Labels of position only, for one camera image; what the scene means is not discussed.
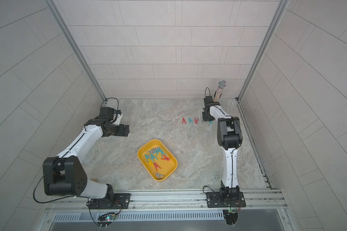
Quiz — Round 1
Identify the yellow plastic storage box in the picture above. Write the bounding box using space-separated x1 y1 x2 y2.
137 139 178 182

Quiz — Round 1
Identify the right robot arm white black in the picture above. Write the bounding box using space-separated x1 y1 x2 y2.
202 96 243 201

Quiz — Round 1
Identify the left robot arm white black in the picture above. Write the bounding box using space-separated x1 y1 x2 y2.
42 107 129 202

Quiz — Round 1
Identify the yellow clothespin in box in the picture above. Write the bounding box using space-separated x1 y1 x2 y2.
147 159 154 167

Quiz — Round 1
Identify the grey clothespin in box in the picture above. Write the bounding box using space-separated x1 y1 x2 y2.
155 172 165 179

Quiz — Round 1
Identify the glitter microphone on black stand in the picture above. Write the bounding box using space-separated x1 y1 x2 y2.
214 80 227 102

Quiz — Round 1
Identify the left green circuit board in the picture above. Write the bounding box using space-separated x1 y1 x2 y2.
97 212 118 229

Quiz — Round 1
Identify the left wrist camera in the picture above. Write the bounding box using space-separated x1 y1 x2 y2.
113 110 123 126

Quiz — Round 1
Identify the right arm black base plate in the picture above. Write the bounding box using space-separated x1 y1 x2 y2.
205 191 246 208

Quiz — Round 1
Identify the aluminium mounting rail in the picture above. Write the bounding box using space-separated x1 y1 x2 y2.
44 189 287 213

